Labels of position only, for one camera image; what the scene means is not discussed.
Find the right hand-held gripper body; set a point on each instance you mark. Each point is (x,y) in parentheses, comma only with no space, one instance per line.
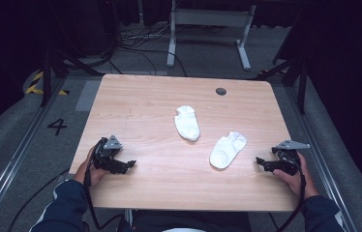
(288,159)

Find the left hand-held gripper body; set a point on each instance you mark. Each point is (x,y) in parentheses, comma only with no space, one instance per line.
(105,158)

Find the white ankle sock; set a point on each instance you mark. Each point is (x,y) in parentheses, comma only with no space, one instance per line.
(227,150)
(187,124)

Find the person's left hand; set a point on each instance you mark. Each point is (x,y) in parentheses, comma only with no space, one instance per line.
(85,174)

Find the person's right hand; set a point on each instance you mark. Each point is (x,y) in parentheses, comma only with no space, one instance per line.
(300,183)

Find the grey floor patch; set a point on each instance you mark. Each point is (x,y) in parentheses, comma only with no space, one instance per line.
(88,96)

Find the black metal stand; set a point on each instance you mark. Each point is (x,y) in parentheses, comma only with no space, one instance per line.
(302,87)
(47,77)

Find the dark round table grommet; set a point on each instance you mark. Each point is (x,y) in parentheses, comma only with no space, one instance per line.
(221,91)

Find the person's dark clothed lap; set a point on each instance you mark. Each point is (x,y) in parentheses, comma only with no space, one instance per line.
(195,220)

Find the yellow black hazard tape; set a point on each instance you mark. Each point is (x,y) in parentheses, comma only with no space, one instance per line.
(35,88)

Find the metal floor rail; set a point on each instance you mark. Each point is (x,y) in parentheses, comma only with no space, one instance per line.
(17,154)
(322,161)

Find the white metal desk frame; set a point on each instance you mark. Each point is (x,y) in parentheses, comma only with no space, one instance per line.
(208,17)

